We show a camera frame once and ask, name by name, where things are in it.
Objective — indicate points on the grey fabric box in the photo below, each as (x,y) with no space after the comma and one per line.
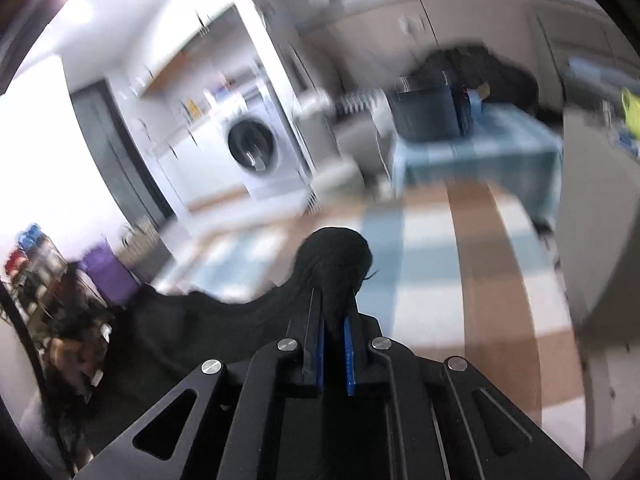
(598,239)

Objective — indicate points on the grey sofa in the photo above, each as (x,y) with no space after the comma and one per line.
(366,138)

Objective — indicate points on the black clothes pile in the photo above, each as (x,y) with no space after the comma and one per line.
(473,65)

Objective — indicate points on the black white patterned pillow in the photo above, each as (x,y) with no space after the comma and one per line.
(358,101)

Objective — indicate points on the black storage bin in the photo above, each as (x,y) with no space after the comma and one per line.
(433,106)

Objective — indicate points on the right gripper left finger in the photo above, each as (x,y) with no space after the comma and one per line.
(306,326)

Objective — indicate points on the purple bag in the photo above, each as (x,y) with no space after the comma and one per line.
(113,280)

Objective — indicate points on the yellow-green toy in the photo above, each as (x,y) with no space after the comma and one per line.
(631,108)

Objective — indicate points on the black knit garment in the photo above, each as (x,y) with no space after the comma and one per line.
(97,390)

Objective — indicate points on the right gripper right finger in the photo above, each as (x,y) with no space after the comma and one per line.
(363,367)

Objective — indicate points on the light blue checkered cloth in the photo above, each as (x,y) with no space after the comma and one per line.
(507,146)

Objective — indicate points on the woven basket bag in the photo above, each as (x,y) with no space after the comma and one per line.
(142,250)

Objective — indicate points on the white washing machine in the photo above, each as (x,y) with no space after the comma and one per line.
(245,140)

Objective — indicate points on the checkered plaid blanket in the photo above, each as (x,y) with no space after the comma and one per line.
(457,269)

